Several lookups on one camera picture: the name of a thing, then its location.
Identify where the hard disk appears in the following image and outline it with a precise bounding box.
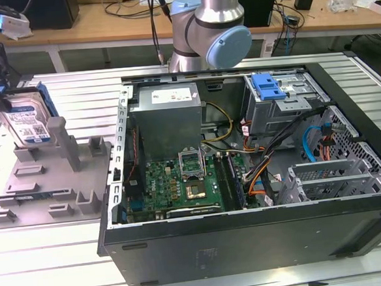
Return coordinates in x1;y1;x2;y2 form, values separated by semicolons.
0;80;61;151

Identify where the blue data wire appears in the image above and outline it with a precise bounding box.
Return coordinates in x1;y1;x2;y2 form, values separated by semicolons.
301;123;339;165

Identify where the red orange power wire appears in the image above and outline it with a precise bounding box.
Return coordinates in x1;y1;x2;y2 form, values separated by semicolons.
317;135;337;163

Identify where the large black box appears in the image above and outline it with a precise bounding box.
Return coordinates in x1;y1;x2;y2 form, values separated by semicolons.
0;0;82;35

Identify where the wooden desk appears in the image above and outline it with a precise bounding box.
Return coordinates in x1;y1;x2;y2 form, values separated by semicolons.
0;0;381;56

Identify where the grey plastic parts rack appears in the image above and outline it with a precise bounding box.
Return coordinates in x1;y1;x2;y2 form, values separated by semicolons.
0;112;119;232

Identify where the green RAM stick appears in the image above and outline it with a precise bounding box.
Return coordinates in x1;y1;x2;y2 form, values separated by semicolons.
14;191;54;203

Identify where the grey power supply unit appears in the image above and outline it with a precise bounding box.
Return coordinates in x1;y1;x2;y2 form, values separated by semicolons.
127;82;206;161

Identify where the green motherboard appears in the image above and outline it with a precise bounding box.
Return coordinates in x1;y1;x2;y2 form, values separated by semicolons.
122;150;252;224

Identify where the metal socket cover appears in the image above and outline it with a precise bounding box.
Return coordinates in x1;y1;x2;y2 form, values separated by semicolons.
177;146;207;181

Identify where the CPU socket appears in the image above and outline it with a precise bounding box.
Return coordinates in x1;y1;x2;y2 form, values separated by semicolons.
183;179;209;202

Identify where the black expansion card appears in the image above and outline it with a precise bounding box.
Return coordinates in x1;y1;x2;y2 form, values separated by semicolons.
164;204;223;219

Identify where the black RAM slot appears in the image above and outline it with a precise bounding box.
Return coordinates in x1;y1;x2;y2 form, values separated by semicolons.
226;151;249;212
217;153;237;212
222;152;243;212
213;153;232;212

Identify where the black speaker box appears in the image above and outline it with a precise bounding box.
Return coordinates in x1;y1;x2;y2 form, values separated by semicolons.
238;0;280;29

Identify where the blue plastic drive latch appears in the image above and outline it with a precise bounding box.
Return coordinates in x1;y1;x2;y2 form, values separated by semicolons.
251;72;288;102

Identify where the white barcode label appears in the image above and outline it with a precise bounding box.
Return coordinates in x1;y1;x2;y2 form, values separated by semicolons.
262;40;276;56

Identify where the grey metal drive cage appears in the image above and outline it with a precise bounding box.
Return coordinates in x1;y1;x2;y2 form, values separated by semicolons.
241;69;333;139

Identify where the small black adapter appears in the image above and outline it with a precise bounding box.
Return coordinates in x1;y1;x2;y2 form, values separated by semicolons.
284;14;301;29

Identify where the black open PC case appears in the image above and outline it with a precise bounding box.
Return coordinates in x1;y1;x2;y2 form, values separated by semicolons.
85;56;381;286

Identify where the clear plastic bag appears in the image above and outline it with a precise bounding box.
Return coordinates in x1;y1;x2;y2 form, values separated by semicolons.
326;0;364;14

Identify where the white box with black inlay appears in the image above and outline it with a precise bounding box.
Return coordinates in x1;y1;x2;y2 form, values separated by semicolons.
367;0;381;16

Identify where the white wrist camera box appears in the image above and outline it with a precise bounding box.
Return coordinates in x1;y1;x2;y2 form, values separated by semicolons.
0;9;33;37

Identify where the black hanging cable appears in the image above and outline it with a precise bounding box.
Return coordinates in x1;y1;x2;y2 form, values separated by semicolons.
147;0;177;67

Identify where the yellow black wire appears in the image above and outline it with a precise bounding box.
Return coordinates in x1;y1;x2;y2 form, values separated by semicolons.
198;99;237;151

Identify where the orange yellow wire bundle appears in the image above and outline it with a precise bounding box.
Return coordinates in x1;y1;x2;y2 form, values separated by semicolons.
239;157;273;199

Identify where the black wire bundle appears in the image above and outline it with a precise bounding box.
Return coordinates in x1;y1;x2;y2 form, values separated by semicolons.
255;105;333;209

